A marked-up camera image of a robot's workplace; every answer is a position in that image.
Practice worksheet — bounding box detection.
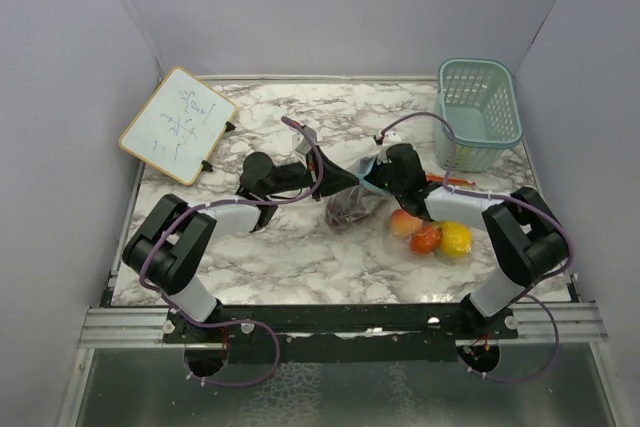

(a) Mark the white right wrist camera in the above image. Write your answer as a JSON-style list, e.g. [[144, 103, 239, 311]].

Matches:
[[374, 131, 402, 147]]

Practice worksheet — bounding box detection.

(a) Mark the teal plastic basket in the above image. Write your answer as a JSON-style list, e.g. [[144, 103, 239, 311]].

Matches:
[[434, 58, 523, 173]]

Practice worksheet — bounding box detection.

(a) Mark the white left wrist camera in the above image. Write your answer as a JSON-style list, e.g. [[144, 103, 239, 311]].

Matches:
[[292, 126, 317, 163]]

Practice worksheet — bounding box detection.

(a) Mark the fake yellow lemon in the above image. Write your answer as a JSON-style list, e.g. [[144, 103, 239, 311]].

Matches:
[[439, 221, 473, 258]]

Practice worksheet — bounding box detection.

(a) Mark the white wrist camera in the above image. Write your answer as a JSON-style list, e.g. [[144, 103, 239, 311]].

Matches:
[[292, 126, 317, 163], [374, 131, 402, 147]]

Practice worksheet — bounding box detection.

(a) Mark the fake orange tomato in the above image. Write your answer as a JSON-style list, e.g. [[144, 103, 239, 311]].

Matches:
[[409, 225, 441, 255]]

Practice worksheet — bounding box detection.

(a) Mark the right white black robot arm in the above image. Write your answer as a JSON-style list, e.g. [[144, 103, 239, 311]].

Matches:
[[362, 143, 574, 338]]

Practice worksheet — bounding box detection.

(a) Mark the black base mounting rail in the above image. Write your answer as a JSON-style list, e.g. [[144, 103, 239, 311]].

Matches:
[[163, 303, 518, 364]]

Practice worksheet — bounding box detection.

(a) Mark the aluminium extrusion rail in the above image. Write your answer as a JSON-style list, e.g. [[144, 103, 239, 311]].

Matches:
[[80, 302, 608, 349]]

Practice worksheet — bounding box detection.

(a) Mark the blue zip clear bag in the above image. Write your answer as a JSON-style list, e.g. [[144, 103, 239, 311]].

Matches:
[[322, 156, 390, 232]]

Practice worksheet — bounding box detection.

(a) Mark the orange zip clear bag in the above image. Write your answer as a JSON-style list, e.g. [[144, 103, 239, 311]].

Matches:
[[384, 174, 479, 268]]

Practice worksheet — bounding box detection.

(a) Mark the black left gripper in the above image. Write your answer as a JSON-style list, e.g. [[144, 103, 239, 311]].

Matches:
[[265, 146, 360, 202]]

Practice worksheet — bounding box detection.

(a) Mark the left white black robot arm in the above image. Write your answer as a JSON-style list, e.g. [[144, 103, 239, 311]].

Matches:
[[122, 150, 359, 342]]

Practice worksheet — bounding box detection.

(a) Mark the yellow framed whiteboard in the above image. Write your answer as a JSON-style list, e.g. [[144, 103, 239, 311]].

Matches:
[[119, 67, 237, 186]]

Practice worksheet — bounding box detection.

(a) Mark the fake pink peach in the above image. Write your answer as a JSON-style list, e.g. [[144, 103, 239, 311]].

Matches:
[[389, 209, 423, 238]]

